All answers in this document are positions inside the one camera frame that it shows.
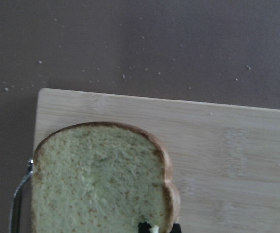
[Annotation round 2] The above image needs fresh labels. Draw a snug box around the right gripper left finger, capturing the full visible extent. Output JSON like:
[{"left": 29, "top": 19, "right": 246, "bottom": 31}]
[{"left": 138, "top": 222, "right": 154, "bottom": 233}]

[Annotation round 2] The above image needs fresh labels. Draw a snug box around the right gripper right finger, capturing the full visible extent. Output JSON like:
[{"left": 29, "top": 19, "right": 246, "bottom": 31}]
[{"left": 171, "top": 223, "right": 182, "bottom": 233}]

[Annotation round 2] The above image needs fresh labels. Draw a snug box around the bread slice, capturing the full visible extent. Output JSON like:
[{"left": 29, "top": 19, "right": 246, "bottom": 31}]
[{"left": 31, "top": 122, "right": 180, "bottom": 233}]

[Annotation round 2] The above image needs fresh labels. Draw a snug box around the wooden cutting board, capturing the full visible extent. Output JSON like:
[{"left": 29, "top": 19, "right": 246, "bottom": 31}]
[{"left": 34, "top": 88, "right": 280, "bottom": 233}]

